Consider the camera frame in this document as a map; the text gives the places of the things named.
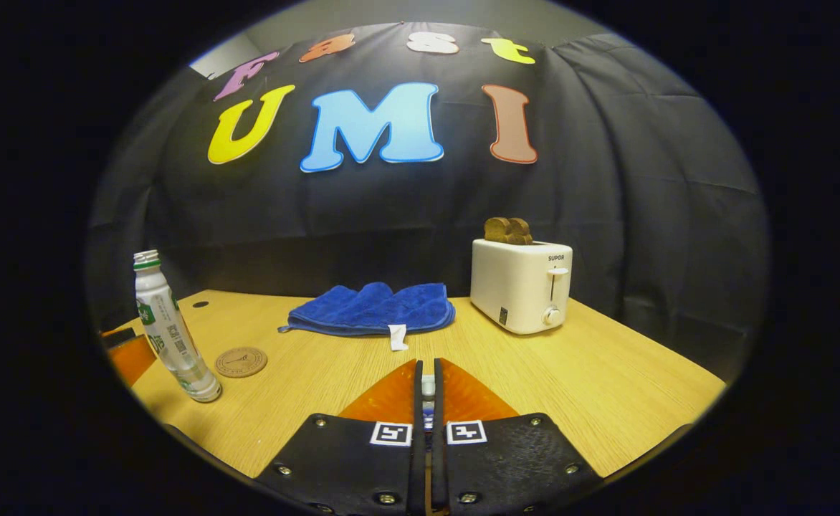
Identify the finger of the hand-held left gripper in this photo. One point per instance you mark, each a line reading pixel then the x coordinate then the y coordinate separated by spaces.
pixel 119 337

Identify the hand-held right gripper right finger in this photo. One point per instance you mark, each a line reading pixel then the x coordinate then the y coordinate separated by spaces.
pixel 438 466

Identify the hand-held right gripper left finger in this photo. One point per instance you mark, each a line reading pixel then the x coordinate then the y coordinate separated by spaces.
pixel 418 466

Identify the white plastic water bottle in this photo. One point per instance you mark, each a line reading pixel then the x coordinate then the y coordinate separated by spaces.
pixel 169 330

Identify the round wooden coaster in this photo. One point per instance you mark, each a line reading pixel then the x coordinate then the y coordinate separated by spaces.
pixel 241 362

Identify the blue towel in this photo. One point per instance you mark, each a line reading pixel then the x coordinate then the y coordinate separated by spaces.
pixel 377 308

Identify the white toaster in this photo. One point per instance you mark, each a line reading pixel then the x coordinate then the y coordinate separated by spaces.
pixel 517 287

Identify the brown bread slice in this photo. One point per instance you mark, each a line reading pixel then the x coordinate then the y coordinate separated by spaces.
pixel 521 232
pixel 497 229

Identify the black backdrop cloth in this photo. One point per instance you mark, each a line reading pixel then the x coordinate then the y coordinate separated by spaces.
pixel 606 158

